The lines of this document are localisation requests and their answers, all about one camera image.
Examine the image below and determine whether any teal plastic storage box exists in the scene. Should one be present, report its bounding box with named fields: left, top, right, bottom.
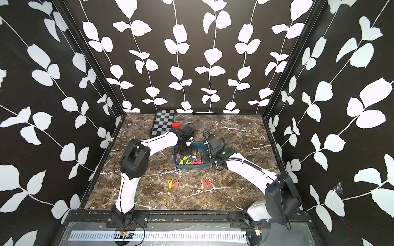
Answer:
left=172, top=142, right=211, bottom=169

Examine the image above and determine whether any red clothespin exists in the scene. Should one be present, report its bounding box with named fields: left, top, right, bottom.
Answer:
left=207, top=178, right=212, bottom=188
left=173, top=179, right=180, bottom=189
left=201, top=178, right=209, bottom=189

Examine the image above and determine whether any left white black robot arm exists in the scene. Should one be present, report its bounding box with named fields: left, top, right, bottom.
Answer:
left=112, top=125, right=195, bottom=221

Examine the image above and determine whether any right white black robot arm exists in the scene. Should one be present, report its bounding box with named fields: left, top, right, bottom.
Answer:
left=203, top=131, right=302, bottom=227

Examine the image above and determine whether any clothespin pile in box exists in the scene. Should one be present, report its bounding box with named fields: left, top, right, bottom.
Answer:
left=174, top=151, right=205, bottom=166

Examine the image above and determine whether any small red block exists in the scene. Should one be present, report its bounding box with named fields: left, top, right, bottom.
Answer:
left=171, top=122, right=181, bottom=129

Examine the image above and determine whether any black grey checkerboard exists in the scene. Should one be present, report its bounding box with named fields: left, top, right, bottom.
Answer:
left=150, top=109, right=175, bottom=138

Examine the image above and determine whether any small electronics board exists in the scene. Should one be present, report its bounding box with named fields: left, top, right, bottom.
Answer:
left=115, top=231, right=134, bottom=241

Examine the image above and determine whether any black front mounting rail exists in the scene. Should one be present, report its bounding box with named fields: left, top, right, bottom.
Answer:
left=66, top=210, right=312, bottom=225

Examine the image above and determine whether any white perforated cable duct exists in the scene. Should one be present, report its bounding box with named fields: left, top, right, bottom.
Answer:
left=67, top=231, right=247, bottom=243

